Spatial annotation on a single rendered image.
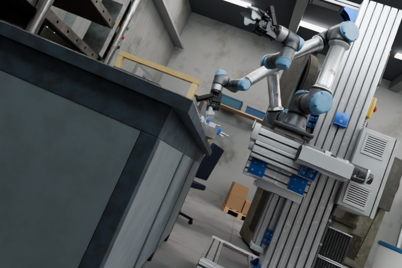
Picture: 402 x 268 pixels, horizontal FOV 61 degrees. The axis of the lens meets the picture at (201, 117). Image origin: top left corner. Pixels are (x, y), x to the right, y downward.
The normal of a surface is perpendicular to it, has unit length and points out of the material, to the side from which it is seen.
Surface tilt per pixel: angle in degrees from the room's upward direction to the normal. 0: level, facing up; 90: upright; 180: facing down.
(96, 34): 90
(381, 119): 90
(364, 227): 90
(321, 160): 90
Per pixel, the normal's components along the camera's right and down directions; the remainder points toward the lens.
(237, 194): -0.07, -0.18
